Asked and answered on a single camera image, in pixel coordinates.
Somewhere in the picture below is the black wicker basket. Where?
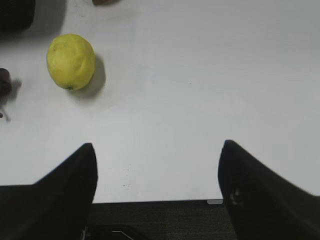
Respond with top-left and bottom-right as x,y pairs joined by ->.
0,0 -> 36,33

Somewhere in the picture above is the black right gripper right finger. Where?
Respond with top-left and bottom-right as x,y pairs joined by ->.
218,140 -> 320,240

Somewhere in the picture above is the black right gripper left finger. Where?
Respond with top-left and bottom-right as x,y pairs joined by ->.
0,143 -> 98,240

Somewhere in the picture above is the yellow lemon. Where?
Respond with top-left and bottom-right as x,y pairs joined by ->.
46,33 -> 96,91

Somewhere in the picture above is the orange mango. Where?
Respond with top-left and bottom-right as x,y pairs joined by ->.
92,0 -> 120,6

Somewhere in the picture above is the red grape bunch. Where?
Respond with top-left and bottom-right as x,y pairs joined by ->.
0,68 -> 22,122

